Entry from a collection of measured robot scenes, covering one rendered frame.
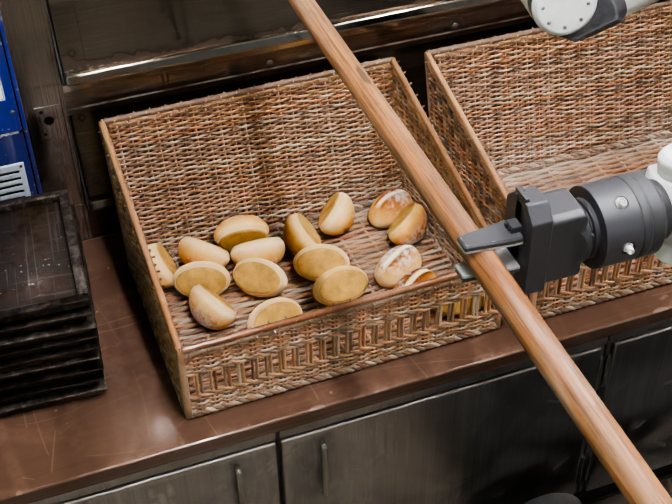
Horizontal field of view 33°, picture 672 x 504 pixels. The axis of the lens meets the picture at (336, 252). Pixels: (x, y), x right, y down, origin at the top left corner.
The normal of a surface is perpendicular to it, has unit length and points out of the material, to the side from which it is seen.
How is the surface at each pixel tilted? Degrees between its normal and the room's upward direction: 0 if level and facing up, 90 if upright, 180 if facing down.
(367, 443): 90
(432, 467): 90
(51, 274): 0
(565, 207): 0
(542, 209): 45
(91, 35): 70
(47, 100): 90
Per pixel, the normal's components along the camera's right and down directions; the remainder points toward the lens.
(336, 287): 0.32, 0.01
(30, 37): 0.34, 0.61
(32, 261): -0.02, -0.76
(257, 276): -0.31, -0.02
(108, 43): 0.32, 0.31
